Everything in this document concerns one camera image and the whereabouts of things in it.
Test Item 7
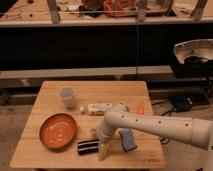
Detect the black striped eraser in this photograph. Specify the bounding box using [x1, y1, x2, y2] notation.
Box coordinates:
[77, 140, 99, 155]

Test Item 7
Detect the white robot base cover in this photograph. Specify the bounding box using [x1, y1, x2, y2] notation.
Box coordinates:
[173, 39, 213, 64]

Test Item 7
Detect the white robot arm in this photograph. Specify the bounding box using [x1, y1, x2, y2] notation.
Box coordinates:
[96, 104, 213, 171]

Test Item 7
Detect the blue sponge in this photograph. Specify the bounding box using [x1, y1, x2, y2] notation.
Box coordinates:
[119, 129, 137, 152]

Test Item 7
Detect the white rectangular box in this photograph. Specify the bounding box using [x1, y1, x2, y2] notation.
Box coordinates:
[88, 103, 112, 116]

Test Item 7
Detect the wooden folding table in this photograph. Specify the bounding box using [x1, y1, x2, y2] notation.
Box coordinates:
[10, 81, 165, 169]

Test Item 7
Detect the orange bowl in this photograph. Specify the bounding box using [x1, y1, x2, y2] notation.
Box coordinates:
[39, 113, 77, 150]

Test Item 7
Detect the black power adapter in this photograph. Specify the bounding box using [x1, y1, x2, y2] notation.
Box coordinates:
[171, 96, 192, 112]

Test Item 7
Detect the wooden workbench shelf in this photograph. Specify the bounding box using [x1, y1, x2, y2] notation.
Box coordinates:
[0, 0, 213, 28]

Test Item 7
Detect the orange handled screwdriver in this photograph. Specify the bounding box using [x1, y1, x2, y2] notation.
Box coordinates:
[138, 103, 145, 115]

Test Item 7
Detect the black cable on floor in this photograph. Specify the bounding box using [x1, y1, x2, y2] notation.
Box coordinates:
[159, 136, 171, 145]

